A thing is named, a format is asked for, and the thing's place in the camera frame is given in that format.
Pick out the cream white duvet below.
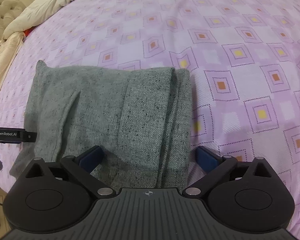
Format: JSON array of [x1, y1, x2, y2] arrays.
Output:
[[2, 0, 74, 40]]

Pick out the grey knit pants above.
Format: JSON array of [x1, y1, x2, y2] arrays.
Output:
[[10, 61, 192, 190]]

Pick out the purple patterned bed sheet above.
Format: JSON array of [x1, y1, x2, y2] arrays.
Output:
[[0, 0, 300, 239]]

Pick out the red item under duvet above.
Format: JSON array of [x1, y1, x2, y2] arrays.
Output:
[[24, 28, 33, 36]]

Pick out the beige satin pillow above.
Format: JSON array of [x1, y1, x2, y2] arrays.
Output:
[[0, 32, 25, 90]]

